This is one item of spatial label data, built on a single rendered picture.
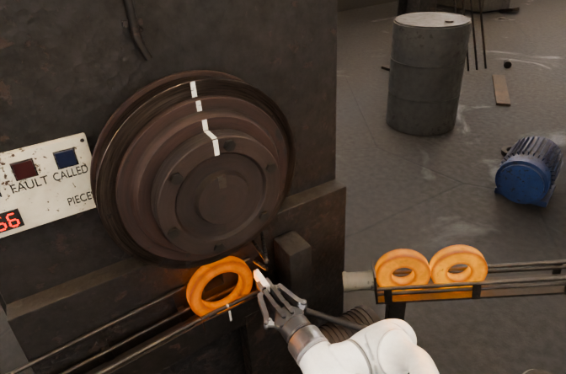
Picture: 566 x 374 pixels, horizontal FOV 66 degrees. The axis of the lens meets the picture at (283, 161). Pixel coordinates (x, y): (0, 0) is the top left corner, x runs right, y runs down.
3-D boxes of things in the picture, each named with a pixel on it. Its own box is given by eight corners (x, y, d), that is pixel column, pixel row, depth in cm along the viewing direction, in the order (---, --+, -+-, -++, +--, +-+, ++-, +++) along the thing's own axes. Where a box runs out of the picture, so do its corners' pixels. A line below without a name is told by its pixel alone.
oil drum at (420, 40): (371, 119, 390) (376, 17, 347) (419, 104, 416) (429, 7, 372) (421, 143, 345) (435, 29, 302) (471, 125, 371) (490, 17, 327)
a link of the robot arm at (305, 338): (328, 356, 107) (315, 338, 111) (331, 333, 102) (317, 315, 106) (298, 375, 103) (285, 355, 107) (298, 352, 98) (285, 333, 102)
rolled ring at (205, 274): (250, 252, 117) (245, 245, 119) (184, 279, 109) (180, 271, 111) (256, 301, 126) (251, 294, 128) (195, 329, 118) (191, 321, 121)
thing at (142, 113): (120, 282, 104) (61, 98, 81) (286, 215, 124) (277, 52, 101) (126, 299, 99) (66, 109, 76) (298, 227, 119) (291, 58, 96)
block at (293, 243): (274, 293, 141) (270, 236, 129) (296, 283, 144) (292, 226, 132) (292, 316, 133) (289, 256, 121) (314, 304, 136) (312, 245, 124)
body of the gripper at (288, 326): (286, 354, 107) (268, 325, 113) (315, 338, 110) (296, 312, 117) (286, 335, 103) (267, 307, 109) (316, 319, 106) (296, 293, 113)
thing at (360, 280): (343, 281, 134) (341, 267, 131) (372, 280, 133) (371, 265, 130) (344, 296, 129) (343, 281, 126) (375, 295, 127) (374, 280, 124)
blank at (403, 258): (373, 249, 125) (374, 258, 122) (428, 246, 123) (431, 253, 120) (376, 289, 133) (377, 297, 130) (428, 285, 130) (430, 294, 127)
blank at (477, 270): (428, 246, 123) (431, 253, 120) (485, 242, 121) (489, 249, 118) (428, 285, 130) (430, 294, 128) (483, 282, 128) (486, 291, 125)
